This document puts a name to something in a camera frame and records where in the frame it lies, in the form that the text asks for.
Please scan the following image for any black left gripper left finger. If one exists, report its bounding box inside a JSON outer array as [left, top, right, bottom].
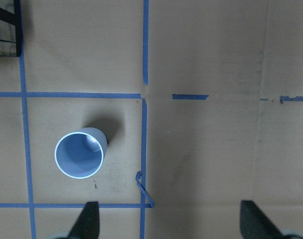
[[68, 201, 100, 239]]

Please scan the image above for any black wire mug rack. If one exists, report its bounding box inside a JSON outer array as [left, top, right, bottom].
[[0, 0, 22, 57]]

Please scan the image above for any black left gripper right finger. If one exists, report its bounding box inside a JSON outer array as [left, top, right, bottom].
[[240, 200, 284, 239]]

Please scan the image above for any light blue plastic cup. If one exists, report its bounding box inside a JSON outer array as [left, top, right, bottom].
[[54, 127, 108, 179]]

